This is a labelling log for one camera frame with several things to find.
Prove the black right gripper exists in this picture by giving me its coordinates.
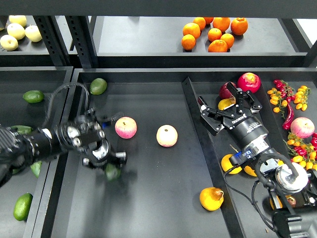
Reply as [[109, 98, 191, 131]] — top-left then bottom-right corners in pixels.
[[197, 82, 268, 148]]

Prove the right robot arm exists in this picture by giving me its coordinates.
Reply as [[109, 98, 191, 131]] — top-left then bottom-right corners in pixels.
[[197, 82, 317, 238]]

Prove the black tray divider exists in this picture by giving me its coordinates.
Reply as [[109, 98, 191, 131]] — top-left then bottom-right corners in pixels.
[[181, 77, 246, 238]]

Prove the pale pear top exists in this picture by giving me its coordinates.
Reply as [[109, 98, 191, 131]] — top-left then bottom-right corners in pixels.
[[9, 15, 27, 27]]

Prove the pale pear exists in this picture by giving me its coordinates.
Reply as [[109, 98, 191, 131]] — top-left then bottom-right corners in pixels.
[[25, 25, 42, 43], [7, 23, 25, 40], [9, 15, 27, 27], [0, 35, 18, 51]]

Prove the cherry tomato bunch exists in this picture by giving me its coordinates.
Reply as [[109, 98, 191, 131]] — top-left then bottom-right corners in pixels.
[[284, 132, 317, 170], [267, 79, 311, 119]]

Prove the pale pear middle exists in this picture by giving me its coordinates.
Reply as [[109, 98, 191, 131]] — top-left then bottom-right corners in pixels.
[[7, 23, 25, 40]]

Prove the black centre tray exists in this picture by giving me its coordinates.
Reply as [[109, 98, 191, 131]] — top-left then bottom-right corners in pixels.
[[31, 68, 317, 238]]

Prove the pink red apple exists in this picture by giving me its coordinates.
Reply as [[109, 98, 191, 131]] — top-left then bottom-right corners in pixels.
[[114, 117, 137, 139]]

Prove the orange pile on shelf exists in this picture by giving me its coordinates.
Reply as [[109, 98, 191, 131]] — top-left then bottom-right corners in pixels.
[[181, 17, 249, 53]]

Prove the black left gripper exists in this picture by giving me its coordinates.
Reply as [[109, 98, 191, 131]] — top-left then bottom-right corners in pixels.
[[82, 141, 127, 169]]

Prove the pink apple right side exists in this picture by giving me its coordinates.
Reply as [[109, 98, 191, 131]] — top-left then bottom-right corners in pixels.
[[290, 117, 315, 139]]

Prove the pale pear right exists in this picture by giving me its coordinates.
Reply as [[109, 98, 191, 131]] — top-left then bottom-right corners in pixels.
[[25, 25, 42, 43]]

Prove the black tray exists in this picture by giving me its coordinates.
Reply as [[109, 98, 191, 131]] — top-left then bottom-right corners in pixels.
[[0, 66, 73, 238], [31, 68, 317, 238]]

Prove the light green avocado top corner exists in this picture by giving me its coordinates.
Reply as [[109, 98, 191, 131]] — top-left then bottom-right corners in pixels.
[[90, 78, 107, 95]]

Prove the black left tray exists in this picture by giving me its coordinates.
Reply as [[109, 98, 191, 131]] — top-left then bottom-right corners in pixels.
[[0, 66, 73, 238]]

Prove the black shelf upright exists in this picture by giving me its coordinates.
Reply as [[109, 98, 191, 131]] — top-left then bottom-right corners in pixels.
[[65, 16, 99, 68]]

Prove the dark green avocado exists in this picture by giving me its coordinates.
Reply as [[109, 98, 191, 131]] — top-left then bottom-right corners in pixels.
[[105, 164, 121, 181]]

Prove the dark avocado left tray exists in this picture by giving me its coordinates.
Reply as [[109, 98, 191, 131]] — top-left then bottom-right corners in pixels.
[[10, 125, 33, 135]]

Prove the dark red apple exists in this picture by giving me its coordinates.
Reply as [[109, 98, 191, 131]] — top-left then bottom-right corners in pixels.
[[219, 82, 233, 99]]

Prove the upper cherry tomato bunch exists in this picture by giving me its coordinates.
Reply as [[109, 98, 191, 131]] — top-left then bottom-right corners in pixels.
[[267, 79, 311, 119]]

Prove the pale pear front left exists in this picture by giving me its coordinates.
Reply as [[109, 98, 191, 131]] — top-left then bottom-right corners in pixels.
[[0, 35, 18, 51]]

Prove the light green avocado bottom left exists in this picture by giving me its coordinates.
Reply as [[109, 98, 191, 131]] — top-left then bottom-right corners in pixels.
[[13, 193, 33, 221]]

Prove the bright red apple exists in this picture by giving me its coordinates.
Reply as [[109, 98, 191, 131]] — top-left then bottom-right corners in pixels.
[[237, 72, 261, 93]]

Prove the yellow pear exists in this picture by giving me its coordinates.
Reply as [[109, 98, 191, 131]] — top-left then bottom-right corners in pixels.
[[221, 154, 242, 175], [269, 195, 296, 210], [217, 97, 236, 111], [243, 166, 257, 177], [199, 187, 224, 211]]

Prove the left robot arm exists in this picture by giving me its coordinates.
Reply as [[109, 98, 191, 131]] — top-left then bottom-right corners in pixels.
[[0, 83, 127, 185]]

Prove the avocado beside tray wall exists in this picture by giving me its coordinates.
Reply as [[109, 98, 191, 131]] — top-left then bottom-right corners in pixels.
[[30, 161, 42, 178]]

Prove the red chili pepper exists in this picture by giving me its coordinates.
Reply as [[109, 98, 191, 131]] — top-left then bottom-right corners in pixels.
[[282, 104, 294, 130]]

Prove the lower cherry tomato bunch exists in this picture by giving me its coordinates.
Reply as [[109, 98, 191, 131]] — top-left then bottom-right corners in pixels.
[[284, 132, 317, 170]]

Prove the pale yellow pink apple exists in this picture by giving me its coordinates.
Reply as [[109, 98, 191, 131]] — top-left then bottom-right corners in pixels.
[[156, 124, 178, 147]]

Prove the green avocado upper left tray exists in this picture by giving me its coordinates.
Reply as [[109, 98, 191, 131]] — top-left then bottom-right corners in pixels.
[[22, 90, 45, 103]]

